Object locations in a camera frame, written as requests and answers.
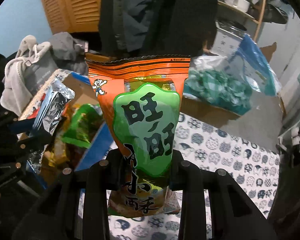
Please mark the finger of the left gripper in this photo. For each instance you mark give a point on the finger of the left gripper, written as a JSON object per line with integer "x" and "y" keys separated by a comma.
{"x": 34, "y": 143}
{"x": 22, "y": 126}

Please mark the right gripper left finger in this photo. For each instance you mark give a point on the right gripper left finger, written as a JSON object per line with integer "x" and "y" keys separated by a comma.
{"x": 107, "y": 174}

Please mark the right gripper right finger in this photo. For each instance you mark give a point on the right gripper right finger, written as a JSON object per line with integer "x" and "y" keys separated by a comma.
{"x": 187, "y": 177}

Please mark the silver foil snack pack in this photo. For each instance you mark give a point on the silver foil snack pack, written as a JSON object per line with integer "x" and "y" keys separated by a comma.
{"x": 52, "y": 107}

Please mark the green snack bag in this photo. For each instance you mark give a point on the green snack bag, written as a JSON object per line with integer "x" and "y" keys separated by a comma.
{"x": 83, "y": 126}

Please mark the orange green rice cracker bag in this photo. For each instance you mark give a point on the orange green rice cracker bag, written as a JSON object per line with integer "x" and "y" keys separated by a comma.
{"x": 140, "y": 100}

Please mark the long gold snack pack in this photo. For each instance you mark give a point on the long gold snack pack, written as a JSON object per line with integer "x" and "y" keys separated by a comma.
{"x": 58, "y": 155}

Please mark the blue cardboard box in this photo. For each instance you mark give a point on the blue cardboard box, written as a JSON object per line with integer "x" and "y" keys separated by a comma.
{"x": 80, "y": 158}

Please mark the cat pattern tablecloth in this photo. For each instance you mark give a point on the cat pattern tablecloth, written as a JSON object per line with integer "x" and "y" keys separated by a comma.
{"x": 255, "y": 169}

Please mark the grey tote bag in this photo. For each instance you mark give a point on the grey tote bag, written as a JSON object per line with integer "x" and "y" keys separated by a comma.
{"x": 38, "y": 73}

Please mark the cardboard box on floor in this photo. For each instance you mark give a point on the cardboard box on floor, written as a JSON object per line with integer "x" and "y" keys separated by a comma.
{"x": 214, "y": 116}

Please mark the grey crumpled garment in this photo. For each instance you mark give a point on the grey crumpled garment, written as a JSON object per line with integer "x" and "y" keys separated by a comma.
{"x": 69, "y": 53}

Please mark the wooden drawer chest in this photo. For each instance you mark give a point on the wooden drawer chest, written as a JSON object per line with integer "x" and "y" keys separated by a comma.
{"x": 97, "y": 57}

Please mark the teal checked cloth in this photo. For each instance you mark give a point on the teal checked cloth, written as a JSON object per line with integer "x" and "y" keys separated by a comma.
{"x": 219, "y": 89}

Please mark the shoe rack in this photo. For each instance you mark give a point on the shoe rack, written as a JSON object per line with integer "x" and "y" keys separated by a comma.
{"x": 289, "y": 145}

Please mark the blue plastic bag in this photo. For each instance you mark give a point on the blue plastic bag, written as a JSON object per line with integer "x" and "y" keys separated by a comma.
{"x": 253, "y": 67}

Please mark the wooden louvered door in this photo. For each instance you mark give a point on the wooden louvered door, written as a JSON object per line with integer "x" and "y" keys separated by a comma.
{"x": 72, "y": 16}

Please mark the white patterned appliance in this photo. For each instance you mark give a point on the white patterned appliance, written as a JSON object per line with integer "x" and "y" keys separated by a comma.
{"x": 228, "y": 38}

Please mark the hanging dark coats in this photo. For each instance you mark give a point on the hanging dark coats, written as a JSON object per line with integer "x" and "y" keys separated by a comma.
{"x": 132, "y": 28}

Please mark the wooden shelf rack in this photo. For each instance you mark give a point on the wooden shelf rack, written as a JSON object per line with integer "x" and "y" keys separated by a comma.
{"x": 255, "y": 13}

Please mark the steel cooking pot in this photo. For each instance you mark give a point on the steel cooking pot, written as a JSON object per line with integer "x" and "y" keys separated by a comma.
{"x": 241, "y": 5}

